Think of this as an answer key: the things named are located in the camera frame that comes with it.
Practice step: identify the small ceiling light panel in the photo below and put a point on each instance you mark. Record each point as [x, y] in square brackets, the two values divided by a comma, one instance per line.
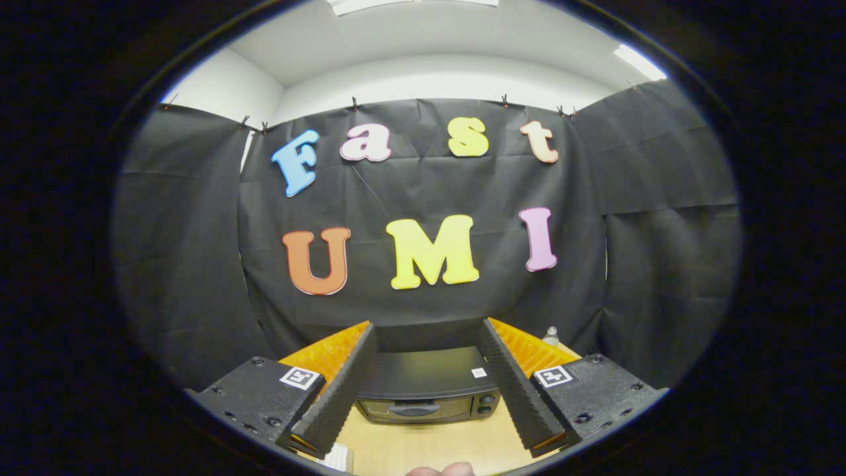
[638, 61]

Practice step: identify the black toaster oven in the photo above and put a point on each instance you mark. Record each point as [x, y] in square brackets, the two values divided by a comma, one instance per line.
[423, 373]

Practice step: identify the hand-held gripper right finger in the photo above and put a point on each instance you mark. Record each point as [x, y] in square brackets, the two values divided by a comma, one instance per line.
[515, 390]

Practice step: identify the white food tray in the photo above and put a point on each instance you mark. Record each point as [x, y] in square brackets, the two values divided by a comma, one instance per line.
[337, 457]

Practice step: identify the green plastic bottle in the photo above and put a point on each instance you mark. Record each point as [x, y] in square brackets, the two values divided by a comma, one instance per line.
[551, 336]

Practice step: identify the black backdrop cloth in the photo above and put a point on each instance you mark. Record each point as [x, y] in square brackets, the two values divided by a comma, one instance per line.
[429, 192]

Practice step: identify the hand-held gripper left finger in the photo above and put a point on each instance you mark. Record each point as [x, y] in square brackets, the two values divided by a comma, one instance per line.
[340, 396]

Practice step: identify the long ceiling light panel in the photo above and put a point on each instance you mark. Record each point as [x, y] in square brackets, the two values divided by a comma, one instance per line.
[410, 3]

